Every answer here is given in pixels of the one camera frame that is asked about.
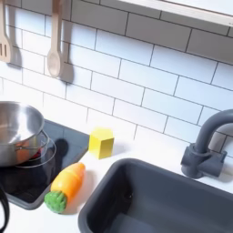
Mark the yellow block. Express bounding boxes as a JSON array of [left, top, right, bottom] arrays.
[[87, 127, 116, 160]]

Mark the thin black cable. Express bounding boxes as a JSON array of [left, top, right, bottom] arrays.
[[0, 184, 11, 233]]

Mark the wooden slotted spatula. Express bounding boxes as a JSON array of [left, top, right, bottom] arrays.
[[0, 0, 13, 64]]

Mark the steel pot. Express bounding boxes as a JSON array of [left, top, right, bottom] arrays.
[[0, 101, 57, 169]]

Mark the grey sink basin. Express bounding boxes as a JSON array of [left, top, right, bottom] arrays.
[[77, 157, 233, 233]]

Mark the black stove top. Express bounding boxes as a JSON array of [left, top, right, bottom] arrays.
[[0, 118, 91, 211]]

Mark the orange toy carrot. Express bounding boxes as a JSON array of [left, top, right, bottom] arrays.
[[44, 162, 86, 214]]

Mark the wooden spoon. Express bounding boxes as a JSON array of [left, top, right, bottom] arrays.
[[46, 0, 64, 78]]

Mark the grey tap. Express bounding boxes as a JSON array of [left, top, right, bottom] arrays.
[[180, 108, 233, 179]]

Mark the white window frame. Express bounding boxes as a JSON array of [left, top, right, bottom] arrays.
[[117, 0, 233, 28]]

